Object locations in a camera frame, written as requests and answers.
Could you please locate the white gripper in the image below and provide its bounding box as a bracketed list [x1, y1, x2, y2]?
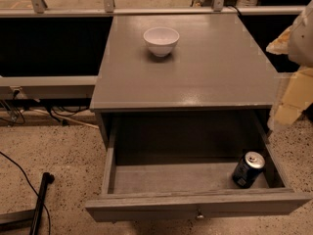
[266, 4, 313, 126]

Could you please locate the blue pepsi can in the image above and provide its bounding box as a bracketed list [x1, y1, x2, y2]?
[232, 151, 265, 188]

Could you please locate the grey open drawer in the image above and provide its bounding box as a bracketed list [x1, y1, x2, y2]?
[85, 115, 313, 223]

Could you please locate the grey cabinet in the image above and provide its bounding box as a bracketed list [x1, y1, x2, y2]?
[90, 14, 290, 147]

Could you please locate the white ceramic bowl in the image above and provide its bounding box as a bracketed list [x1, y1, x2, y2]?
[143, 27, 180, 57]

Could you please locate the black floor stand leg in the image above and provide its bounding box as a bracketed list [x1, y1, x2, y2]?
[0, 171, 56, 235]

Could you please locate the grey railing rail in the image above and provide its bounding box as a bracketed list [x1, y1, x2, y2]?
[0, 75, 97, 100]

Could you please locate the black floor cable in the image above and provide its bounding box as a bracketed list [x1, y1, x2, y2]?
[0, 150, 52, 235]

